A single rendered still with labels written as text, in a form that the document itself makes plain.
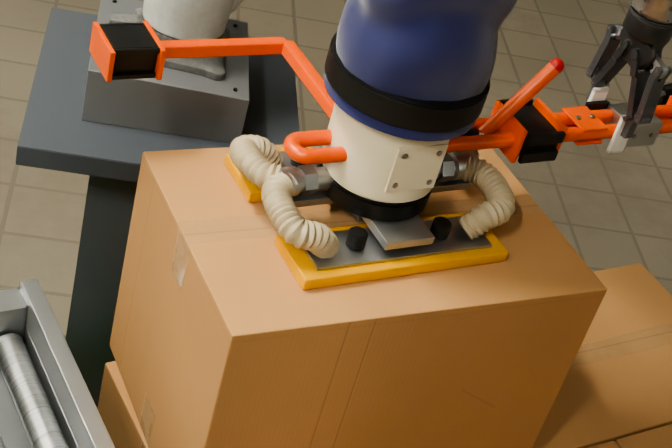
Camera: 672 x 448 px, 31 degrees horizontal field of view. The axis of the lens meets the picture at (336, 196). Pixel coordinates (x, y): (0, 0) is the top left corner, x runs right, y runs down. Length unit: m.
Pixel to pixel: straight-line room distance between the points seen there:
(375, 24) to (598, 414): 0.97
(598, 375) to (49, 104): 1.12
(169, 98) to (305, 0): 2.33
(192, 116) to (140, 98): 0.10
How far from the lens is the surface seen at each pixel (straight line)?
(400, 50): 1.57
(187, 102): 2.21
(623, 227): 3.83
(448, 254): 1.77
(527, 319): 1.82
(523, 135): 1.84
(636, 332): 2.51
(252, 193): 1.78
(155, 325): 1.85
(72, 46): 2.46
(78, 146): 2.18
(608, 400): 2.32
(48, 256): 3.10
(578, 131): 1.93
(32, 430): 1.97
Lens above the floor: 2.00
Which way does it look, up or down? 35 degrees down
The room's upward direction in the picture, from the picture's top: 16 degrees clockwise
